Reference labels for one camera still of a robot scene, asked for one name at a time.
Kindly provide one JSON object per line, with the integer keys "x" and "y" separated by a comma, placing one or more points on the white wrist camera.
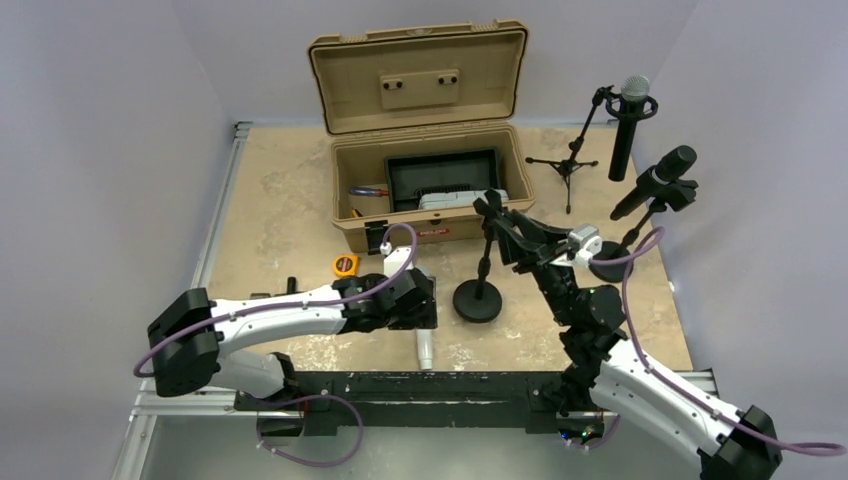
{"x": 396, "y": 258}
{"x": 587, "y": 242}

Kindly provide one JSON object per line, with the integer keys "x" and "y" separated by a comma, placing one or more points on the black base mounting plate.
{"x": 322, "y": 402}

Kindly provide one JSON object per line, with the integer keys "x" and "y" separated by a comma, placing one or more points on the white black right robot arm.
{"x": 609, "y": 370}

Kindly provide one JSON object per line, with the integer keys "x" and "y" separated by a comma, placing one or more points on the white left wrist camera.
{"x": 396, "y": 258}

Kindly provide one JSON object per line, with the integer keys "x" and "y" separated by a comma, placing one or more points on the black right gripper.
{"x": 531, "y": 244}

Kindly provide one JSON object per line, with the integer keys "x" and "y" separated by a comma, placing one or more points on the grey plastic case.
{"x": 432, "y": 201}

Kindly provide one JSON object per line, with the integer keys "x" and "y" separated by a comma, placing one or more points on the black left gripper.
{"x": 420, "y": 317}

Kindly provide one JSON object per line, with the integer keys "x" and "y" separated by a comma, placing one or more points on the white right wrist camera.
{"x": 587, "y": 242}

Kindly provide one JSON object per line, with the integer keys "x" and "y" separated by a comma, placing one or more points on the red blue screwdriver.
{"x": 368, "y": 191}

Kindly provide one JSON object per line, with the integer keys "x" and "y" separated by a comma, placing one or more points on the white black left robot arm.
{"x": 197, "y": 342}

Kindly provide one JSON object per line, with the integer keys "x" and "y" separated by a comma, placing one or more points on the yellow tape measure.
{"x": 346, "y": 265}

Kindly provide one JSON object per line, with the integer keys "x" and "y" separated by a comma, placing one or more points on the white handheld microphone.
{"x": 425, "y": 349}

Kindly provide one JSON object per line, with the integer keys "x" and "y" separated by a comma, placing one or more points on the black round-base mic stand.
{"x": 477, "y": 300}

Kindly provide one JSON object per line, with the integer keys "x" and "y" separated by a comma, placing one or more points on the tan plastic toolbox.
{"x": 417, "y": 91}

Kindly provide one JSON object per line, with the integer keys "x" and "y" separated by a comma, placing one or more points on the black handheld microphone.
{"x": 662, "y": 182}

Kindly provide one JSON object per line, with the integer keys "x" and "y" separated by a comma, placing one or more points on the silver-head black microphone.
{"x": 629, "y": 106}

